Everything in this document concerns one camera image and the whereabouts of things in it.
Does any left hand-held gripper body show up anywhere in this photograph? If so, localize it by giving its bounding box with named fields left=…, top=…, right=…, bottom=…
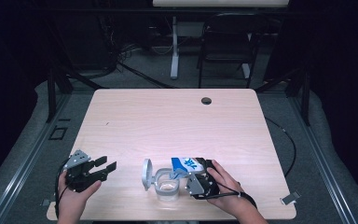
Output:
left=63, top=149, right=108, bottom=193

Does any black metal stand frame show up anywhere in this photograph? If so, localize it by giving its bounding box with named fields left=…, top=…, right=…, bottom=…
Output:
left=45, top=66, right=108, bottom=124
left=255, top=66, right=312, bottom=127

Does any white and blue pouch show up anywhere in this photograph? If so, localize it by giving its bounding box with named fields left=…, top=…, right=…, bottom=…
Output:
left=170, top=157, right=206, bottom=181

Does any white desk leg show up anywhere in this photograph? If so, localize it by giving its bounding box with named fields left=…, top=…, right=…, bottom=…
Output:
left=170, top=15, right=181, bottom=80

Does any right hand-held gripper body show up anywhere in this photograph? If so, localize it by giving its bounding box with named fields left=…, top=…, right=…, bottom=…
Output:
left=185, top=168, right=222, bottom=201

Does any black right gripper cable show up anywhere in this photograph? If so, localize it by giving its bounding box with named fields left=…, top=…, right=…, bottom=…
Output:
left=192, top=181, right=258, bottom=210

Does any aluminium floor rail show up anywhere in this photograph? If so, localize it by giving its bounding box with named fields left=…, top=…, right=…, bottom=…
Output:
left=0, top=92, right=73, bottom=224
left=288, top=92, right=358, bottom=224

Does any thick black floor cable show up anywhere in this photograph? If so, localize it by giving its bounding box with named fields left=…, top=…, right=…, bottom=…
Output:
left=116, top=60, right=176, bottom=90

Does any person's left hand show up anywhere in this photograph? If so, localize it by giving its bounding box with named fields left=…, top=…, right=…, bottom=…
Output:
left=57, top=170, right=103, bottom=217

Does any person's right hand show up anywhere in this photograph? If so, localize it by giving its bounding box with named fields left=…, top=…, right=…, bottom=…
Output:
left=206, top=160, right=247, bottom=215

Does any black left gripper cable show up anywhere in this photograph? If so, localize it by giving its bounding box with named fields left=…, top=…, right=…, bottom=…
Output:
left=54, top=158, right=71, bottom=219

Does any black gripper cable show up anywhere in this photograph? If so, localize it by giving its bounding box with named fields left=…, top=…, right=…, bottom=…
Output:
left=192, top=181, right=258, bottom=210
left=54, top=158, right=71, bottom=219

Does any black folding chair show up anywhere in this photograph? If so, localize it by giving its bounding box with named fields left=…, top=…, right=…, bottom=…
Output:
left=197, top=12, right=269, bottom=90

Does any clear container with grey lid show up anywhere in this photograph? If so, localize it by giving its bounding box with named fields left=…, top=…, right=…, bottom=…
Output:
left=141, top=158, right=181, bottom=202

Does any thin black floor cable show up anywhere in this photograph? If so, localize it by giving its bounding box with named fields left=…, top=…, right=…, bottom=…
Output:
left=264, top=116, right=297, bottom=179

